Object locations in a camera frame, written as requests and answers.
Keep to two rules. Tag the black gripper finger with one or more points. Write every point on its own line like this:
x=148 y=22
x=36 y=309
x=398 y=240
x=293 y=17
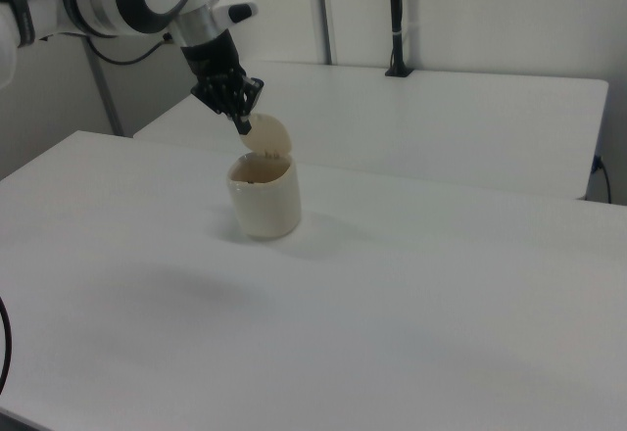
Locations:
x=252 y=90
x=220 y=95

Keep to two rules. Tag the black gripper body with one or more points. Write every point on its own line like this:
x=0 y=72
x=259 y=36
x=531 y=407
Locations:
x=213 y=56

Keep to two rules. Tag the cream trash bin lid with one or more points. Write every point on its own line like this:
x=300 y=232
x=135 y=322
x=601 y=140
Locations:
x=267 y=132

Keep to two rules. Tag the cream trash bin body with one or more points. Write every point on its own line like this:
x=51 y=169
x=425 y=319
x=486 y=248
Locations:
x=267 y=205

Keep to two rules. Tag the black pole with clamp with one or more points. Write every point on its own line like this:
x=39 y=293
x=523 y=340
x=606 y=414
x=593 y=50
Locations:
x=398 y=14

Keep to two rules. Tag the white side table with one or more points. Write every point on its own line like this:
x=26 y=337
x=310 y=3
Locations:
x=416 y=122

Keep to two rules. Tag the white partition frame post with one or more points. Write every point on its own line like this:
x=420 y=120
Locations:
x=325 y=10

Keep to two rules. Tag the grey metal partition post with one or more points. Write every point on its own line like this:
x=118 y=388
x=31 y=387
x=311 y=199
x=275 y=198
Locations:
x=105 y=93

